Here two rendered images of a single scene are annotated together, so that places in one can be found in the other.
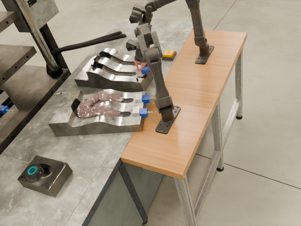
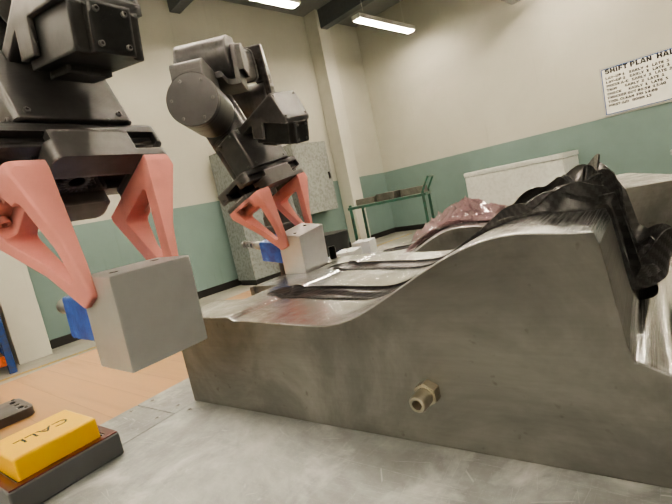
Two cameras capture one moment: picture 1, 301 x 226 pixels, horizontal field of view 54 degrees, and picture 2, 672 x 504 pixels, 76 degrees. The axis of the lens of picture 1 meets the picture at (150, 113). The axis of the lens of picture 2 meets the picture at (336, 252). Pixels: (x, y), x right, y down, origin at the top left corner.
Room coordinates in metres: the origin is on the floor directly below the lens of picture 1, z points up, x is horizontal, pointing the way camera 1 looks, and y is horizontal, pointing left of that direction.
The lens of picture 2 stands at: (2.02, 0.06, 0.97)
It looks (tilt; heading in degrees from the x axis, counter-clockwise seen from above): 7 degrees down; 183
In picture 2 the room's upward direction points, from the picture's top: 12 degrees counter-clockwise
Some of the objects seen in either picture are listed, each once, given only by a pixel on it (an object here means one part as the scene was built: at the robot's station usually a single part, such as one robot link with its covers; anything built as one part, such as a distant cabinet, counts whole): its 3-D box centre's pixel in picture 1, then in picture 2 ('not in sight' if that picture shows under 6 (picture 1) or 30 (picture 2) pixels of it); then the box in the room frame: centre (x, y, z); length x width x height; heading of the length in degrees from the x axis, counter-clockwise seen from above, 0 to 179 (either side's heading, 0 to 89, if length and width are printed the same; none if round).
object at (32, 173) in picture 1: (34, 172); not in sight; (0.95, 0.60, 0.89); 0.08 x 0.08 x 0.04
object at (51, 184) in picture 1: (45, 175); not in sight; (0.96, 0.57, 0.83); 0.20 x 0.15 x 0.07; 56
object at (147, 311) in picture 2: not in sight; (107, 307); (1.75, -0.11, 0.93); 0.13 x 0.05 x 0.05; 56
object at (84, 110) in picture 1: (98, 103); (479, 214); (1.30, 0.26, 0.90); 0.26 x 0.18 x 0.08; 73
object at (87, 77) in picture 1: (115, 68); (461, 291); (1.64, 0.14, 0.87); 0.50 x 0.26 x 0.14; 56
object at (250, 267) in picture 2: not in sight; (260, 214); (-4.51, -1.30, 0.97); 1.00 x 0.47 x 1.95; 137
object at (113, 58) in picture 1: (114, 63); (439, 238); (1.62, 0.13, 0.92); 0.35 x 0.16 x 0.09; 56
